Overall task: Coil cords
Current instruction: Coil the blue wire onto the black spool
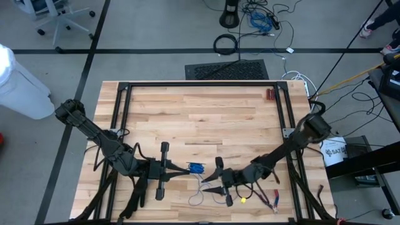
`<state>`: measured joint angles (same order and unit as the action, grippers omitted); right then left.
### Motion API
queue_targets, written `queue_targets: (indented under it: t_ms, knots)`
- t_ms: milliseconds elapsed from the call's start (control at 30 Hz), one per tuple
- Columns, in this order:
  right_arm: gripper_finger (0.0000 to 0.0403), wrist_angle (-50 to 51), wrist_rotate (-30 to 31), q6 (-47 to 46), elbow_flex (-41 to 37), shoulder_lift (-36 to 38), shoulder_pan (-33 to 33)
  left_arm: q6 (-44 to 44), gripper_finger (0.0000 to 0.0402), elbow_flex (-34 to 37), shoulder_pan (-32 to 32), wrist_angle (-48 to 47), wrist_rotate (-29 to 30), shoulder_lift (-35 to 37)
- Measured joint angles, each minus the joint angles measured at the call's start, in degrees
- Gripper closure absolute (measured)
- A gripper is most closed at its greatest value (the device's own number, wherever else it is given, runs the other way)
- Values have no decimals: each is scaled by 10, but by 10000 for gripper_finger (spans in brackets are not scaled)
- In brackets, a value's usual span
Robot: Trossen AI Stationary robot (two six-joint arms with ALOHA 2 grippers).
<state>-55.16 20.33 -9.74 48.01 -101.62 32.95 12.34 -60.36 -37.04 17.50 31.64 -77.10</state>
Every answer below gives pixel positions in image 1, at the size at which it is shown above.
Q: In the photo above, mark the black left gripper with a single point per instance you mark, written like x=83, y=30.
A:
x=159, y=170

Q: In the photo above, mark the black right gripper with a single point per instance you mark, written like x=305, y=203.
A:
x=232, y=176

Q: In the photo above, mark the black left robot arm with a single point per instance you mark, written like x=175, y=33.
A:
x=103, y=140

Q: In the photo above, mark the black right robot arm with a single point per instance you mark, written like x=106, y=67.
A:
x=281, y=153

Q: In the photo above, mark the small red block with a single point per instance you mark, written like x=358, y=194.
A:
x=270, y=94

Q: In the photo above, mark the black perforated floor mat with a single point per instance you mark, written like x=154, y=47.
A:
x=225, y=71

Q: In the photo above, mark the white power strip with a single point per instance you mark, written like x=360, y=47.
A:
x=306, y=89

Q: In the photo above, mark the black side table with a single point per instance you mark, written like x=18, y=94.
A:
x=359, y=161

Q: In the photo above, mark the small white adapter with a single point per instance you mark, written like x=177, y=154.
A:
x=289, y=50

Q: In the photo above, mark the black cylindrical bin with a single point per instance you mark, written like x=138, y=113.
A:
x=229, y=18

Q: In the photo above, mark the black power strip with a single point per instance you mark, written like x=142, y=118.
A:
x=275, y=22

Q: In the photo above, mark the black round foot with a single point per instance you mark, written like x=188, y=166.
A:
x=388, y=213

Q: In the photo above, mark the white trash bin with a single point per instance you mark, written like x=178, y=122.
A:
x=22, y=90

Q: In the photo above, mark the grey side table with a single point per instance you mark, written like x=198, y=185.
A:
x=387, y=112

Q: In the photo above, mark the black slanted pole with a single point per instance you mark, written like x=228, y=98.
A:
x=347, y=48

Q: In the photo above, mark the white blue office chair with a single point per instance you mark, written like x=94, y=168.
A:
x=61, y=18

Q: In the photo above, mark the black equipment case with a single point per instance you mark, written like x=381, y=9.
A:
x=390, y=84

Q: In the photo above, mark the person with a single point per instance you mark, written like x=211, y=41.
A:
x=384, y=17

